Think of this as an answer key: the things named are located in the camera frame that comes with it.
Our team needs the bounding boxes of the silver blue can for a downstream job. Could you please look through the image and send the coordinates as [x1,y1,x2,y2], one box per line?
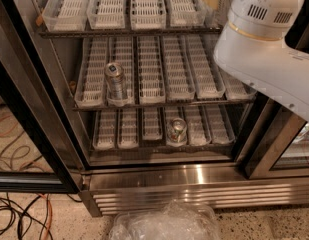
[104,62,127,100]

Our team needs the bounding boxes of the clear plastic bag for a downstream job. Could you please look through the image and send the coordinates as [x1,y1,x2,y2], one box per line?
[109,200,221,240]

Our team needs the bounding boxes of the bottom wire shelf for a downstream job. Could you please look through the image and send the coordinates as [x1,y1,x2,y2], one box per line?
[91,142,233,156]

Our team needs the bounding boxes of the top wire shelf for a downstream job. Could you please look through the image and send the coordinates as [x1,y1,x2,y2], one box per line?
[39,27,222,39]

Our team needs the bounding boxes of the stainless steel fridge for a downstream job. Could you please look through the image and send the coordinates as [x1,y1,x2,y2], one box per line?
[29,0,309,217]

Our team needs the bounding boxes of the shelf tray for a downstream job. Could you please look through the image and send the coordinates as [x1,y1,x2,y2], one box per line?
[161,36,195,101]
[137,36,165,104]
[118,109,139,149]
[87,0,126,29]
[207,33,258,101]
[42,0,89,32]
[185,35,225,99]
[130,0,166,30]
[74,37,108,108]
[167,0,206,27]
[106,37,134,107]
[142,108,162,141]
[184,107,211,146]
[93,111,116,150]
[199,0,223,27]
[164,107,187,147]
[205,105,235,145]

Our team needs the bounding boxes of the open glass fridge door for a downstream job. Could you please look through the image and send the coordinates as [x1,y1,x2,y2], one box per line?
[0,0,84,194]

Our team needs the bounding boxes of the wire shelf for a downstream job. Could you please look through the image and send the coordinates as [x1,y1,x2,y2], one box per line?
[72,98,255,112]
[91,142,233,156]
[39,27,222,39]

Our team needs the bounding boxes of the orange extension cable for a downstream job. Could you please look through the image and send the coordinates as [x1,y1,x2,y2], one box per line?
[37,193,54,240]

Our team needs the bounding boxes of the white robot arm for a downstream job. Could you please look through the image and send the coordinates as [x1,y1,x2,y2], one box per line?
[213,0,309,122]

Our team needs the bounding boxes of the right glass fridge door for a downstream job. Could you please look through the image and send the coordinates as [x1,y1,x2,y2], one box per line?
[245,99,309,179]

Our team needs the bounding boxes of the black floor cable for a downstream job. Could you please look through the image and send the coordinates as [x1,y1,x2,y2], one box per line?
[0,192,54,240]

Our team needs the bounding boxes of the silver green red can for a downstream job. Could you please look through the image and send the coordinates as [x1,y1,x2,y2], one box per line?
[167,118,187,143]

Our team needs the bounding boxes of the middle wire shelf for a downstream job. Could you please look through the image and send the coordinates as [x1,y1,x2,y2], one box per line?
[72,98,255,112]

